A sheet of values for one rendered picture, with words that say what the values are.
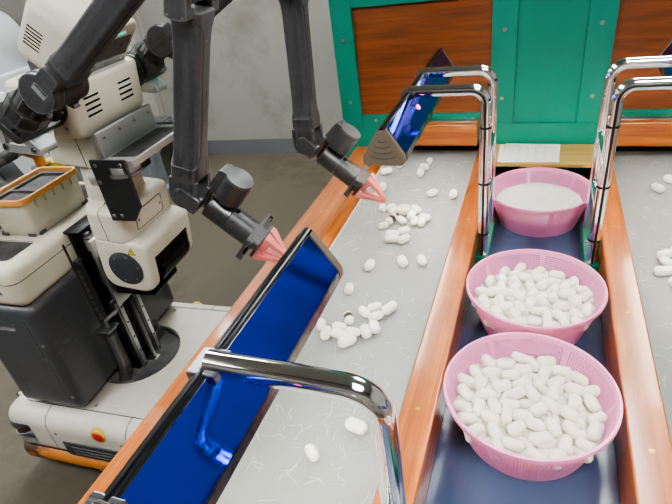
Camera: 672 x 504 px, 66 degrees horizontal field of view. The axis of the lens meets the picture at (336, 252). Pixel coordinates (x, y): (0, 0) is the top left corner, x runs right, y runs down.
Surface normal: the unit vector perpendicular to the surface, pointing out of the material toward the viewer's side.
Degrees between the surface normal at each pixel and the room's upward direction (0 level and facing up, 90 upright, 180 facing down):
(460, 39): 90
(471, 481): 0
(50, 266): 90
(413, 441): 0
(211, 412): 58
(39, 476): 0
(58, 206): 92
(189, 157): 83
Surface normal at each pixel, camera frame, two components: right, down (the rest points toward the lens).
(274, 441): -0.13, -0.84
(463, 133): -0.33, 0.54
